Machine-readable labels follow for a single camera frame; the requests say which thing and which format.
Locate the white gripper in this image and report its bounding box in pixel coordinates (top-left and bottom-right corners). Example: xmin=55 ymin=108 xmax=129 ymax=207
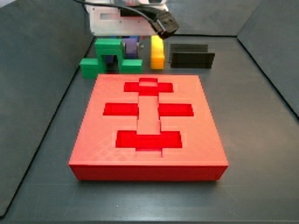
xmin=86 ymin=0 xmax=169 ymax=36

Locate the purple U-shaped block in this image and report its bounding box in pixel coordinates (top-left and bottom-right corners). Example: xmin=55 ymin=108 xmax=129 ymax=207
xmin=106 ymin=36 xmax=139 ymax=64

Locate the black angled fixture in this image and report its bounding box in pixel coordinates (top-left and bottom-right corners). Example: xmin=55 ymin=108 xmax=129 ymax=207
xmin=170 ymin=44 xmax=215 ymax=69

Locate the red board with cutouts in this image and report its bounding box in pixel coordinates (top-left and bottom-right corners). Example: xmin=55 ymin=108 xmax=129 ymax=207
xmin=70 ymin=74 xmax=230 ymax=181

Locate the green arch-shaped block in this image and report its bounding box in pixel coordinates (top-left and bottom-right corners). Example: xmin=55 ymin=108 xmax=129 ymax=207
xmin=79 ymin=38 xmax=143 ymax=79

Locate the yellow long bar block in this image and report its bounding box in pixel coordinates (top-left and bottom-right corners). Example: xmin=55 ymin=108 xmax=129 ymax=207
xmin=151 ymin=36 xmax=165 ymax=70

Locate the black cable with connector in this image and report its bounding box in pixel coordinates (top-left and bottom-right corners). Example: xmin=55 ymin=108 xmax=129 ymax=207
xmin=73 ymin=0 xmax=182 ymax=40

